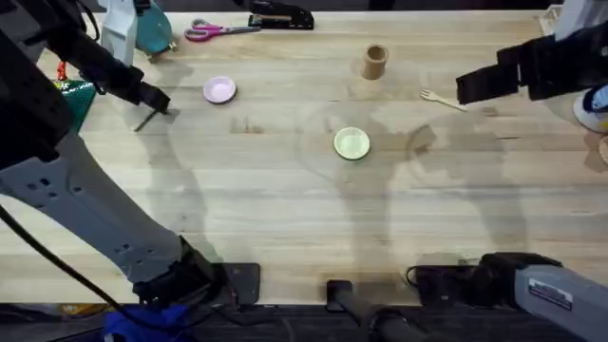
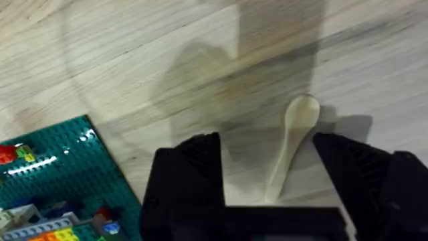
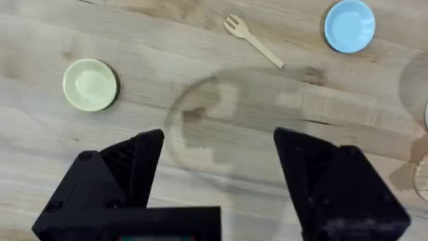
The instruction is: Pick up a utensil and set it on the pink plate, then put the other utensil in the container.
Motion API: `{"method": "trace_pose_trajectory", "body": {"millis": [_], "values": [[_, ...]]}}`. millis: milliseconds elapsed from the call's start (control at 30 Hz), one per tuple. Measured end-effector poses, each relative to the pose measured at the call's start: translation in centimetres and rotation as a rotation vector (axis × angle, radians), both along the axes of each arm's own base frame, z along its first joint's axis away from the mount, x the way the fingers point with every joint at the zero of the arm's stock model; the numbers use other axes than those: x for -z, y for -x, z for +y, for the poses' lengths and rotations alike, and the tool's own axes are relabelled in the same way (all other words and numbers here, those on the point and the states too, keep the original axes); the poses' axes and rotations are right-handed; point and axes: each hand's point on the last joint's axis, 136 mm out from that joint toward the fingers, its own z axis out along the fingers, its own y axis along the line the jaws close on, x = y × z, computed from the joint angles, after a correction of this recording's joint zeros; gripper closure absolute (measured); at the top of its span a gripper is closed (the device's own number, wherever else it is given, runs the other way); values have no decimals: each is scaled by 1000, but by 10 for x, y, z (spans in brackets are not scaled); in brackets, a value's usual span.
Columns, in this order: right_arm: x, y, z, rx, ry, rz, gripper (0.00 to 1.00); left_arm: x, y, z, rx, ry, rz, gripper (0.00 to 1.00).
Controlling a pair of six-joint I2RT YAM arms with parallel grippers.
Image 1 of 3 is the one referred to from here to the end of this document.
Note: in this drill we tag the teal tape dispenser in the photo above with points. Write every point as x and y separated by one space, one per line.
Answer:
153 28

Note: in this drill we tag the wooden fork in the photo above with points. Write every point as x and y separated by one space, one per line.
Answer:
442 100

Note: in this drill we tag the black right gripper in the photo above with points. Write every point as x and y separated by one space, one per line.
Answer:
560 62

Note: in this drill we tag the pale green plate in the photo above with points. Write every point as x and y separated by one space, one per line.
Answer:
351 143

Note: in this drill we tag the white plastic bottle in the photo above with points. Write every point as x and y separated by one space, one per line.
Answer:
119 33

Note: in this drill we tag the dark slim utensil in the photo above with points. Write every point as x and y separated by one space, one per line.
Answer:
145 120

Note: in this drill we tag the blue cloth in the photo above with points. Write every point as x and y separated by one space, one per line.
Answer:
142 325

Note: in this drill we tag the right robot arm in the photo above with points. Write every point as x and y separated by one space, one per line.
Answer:
546 290

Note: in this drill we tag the black rail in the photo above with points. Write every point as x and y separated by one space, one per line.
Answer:
304 323

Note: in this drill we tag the white round object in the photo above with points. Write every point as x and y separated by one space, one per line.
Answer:
593 111

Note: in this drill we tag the pink plate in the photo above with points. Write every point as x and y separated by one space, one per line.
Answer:
219 89

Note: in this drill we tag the wooden disc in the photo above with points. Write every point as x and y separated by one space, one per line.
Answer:
604 149

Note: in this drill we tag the wooden cup container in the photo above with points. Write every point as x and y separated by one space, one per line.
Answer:
374 62

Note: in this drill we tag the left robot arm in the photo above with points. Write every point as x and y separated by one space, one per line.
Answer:
90 209

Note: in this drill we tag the black stapler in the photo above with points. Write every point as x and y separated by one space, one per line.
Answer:
280 16

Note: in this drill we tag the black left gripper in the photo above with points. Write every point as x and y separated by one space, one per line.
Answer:
102 69

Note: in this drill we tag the green board with blocks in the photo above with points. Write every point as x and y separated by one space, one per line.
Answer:
78 100

